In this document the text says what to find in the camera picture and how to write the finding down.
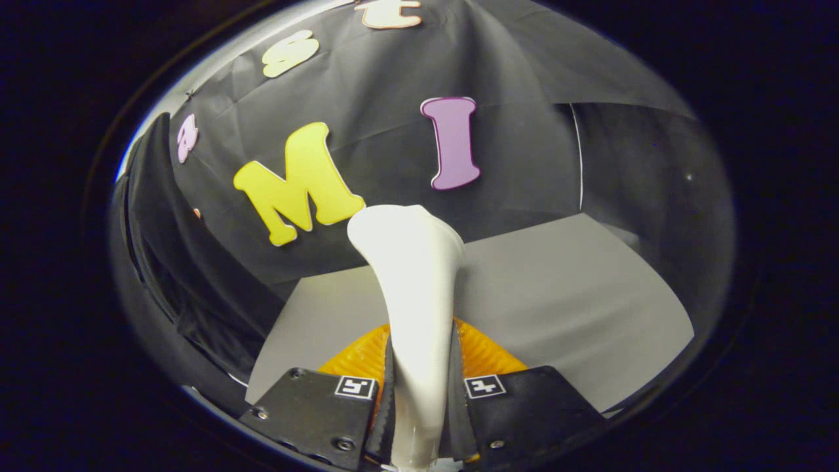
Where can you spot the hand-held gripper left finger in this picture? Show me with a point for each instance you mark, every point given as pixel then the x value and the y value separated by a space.
pixel 308 413

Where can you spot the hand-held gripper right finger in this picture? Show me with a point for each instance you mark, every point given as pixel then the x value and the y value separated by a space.
pixel 524 413

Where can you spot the white garment steamer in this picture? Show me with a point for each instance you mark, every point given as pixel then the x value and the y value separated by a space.
pixel 413 282

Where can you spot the black suit jacket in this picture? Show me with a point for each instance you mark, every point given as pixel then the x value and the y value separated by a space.
pixel 190 275

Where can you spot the grey cabinet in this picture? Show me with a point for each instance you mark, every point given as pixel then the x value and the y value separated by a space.
pixel 557 295

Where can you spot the black backdrop cloth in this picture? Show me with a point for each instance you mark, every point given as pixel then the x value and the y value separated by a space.
pixel 393 151

